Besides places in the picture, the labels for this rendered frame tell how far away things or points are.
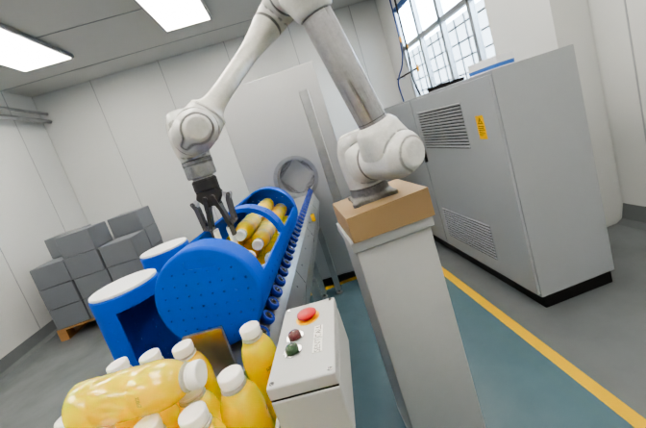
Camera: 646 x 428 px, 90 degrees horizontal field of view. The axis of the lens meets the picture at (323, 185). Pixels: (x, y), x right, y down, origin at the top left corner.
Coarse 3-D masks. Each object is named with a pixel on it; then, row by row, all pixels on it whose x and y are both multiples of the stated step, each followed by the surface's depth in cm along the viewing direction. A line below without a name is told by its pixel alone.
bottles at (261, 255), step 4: (284, 216) 162; (264, 220) 154; (284, 220) 154; (284, 224) 149; (276, 232) 155; (280, 232) 145; (252, 236) 133; (276, 236) 132; (248, 240) 127; (272, 240) 126; (244, 244) 123; (248, 244) 122; (268, 244) 123; (272, 244) 122; (248, 248) 120; (252, 248) 121; (264, 248) 123; (268, 248) 120; (256, 252) 122; (260, 252) 131; (264, 252) 121; (268, 252) 119; (256, 256) 122; (260, 256) 125; (264, 256) 121; (260, 260) 122; (264, 260) 117
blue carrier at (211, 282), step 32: (256, 192) 167; (224, 224) 135; (288, 224) 137; (192, 256) 82; (224, 256) 81; (160, 288) 83; (192, 288) 83; (224, 288) 83; (256, 288) 82; (192, 320) 85; (224, 320) 84
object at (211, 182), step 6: (198, 180) 97; (204, 180) 97; (210, 180) 98; (216, 180) 100; (192, 186) 99; (198, 186) 97; (204, 186) 97; (210, 186) 98; (216, 186) 99; (198, 192) 98; (204, 192) 100; (210, 192) 100; (216, 192) 100; (198, 198) 100; (210, 198) 100; (216, 198) 100; (210, 204) 100
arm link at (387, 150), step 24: (288, 0) 95; (312, 0) 93; (312, 24) 97; (336, 24) 98; (336, 48) 98; (336, 72) 101; (360, 72) 101; (360, 96) 102; (360, 120) 105; (384, 120) 103; (360, 144) 108; (384, 144) 102; (408, 144) 99; (360, 168) 117; (384, 168) 105; (408, 168) 102
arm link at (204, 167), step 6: (210, 156) 99; (192, 162) 95; (198, 162) 95; (204, 162) 96; (210, 162) 98; (186, 168) 96; (192, 168) 95; (198, 168) 96; (204, 168) 96; (210, 168) 98; (186, 174) 97; (192, 174) 96; (198, 174) 96; (204, 174) 96; (210, 174) 99; (192, 180) 99
